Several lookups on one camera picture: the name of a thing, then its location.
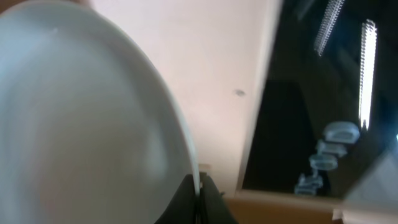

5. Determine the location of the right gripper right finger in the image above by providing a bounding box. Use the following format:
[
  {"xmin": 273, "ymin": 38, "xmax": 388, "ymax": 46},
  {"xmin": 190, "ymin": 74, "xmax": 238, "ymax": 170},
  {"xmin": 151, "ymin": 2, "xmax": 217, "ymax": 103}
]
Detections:
[{"xmin": 199, "ymin": 172, "xmax": 238, "ymax": 224}]

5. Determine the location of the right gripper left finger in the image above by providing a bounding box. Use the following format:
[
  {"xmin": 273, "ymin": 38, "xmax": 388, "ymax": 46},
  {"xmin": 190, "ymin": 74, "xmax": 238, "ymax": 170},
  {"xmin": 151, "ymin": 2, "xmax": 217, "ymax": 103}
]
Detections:
[{"xmin": 155, "ymin": 174, "xmax": 197, "ymax": 224}]

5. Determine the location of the light blue plate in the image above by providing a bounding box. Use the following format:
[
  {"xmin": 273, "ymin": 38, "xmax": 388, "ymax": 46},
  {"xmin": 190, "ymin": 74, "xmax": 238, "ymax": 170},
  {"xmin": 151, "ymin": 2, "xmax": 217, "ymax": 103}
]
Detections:
[{"xmin": 1, "ymin": 1, "xmax": 199, "ymax": 223}]

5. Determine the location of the dark window with reflections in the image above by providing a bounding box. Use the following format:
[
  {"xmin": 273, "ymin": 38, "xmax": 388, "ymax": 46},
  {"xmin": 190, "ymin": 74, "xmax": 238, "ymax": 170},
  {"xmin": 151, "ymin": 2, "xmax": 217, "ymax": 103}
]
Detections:
[{"xmin": 242, "ymin": 0, "xmax": 397, "ymax": 198}]

